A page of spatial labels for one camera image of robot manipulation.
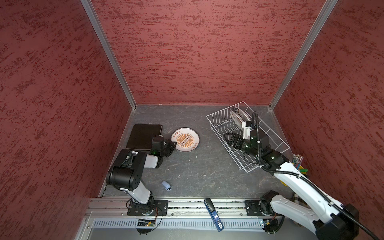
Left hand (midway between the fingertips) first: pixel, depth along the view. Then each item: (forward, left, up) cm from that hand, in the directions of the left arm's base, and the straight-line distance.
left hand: (178, 144), depth 95 cm
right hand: (-8, -28, +19) cm, 35 cm away
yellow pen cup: (-16, -64, +14) cm, 67 cm away
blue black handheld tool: (-42, -23, +1) cm, 47 cm away
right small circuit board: (-43, -49, -3) cm, 65 cm away
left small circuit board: (-42, +14, -5) cm, 44 cm away
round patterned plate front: (+4, -6, -1) cm, 8 cm away
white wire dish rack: (+22, -38, -1) cm, 44 cm away
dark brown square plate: (+6, +25, 0) cm, 26 cm away
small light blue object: (-26, +4, +1) cm, 26 cm away
